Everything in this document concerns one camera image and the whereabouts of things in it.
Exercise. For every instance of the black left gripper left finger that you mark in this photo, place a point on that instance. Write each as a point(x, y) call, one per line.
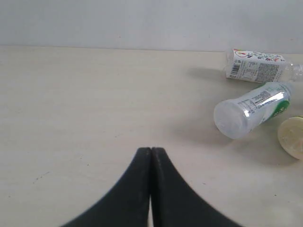
point(127, 203)

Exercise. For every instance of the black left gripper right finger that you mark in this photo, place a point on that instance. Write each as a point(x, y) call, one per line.
point(174, 203)

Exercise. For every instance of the white bottle green label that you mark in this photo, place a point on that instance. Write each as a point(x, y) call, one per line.
point(235, 118)

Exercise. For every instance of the yellow bottle red cap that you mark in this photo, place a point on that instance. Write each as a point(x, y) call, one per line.
point(290, 136)

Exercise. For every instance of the clear bottle white printed label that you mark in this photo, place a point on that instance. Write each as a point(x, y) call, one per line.
point(261, 67)

